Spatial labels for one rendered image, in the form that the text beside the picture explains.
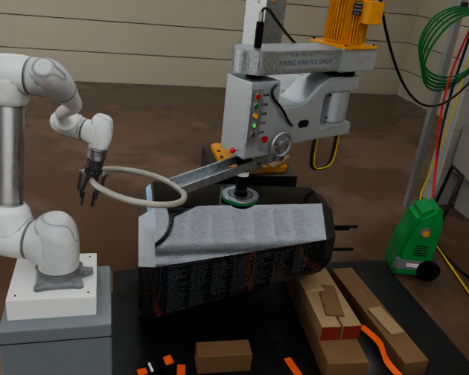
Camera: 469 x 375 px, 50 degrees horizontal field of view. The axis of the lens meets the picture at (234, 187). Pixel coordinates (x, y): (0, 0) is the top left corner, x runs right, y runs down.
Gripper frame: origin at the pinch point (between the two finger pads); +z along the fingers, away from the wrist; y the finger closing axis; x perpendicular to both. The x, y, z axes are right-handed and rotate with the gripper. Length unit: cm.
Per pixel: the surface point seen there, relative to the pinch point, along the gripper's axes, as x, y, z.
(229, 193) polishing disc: 19, 83, -4
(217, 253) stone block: -6, 73, 22
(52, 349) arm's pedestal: -65, -16, 36
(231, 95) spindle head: 17, 67, -60
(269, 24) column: 80, 109, -102
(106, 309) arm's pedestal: -59, 3, 22
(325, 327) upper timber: -36, 137, 50
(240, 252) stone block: -8, 86, 20
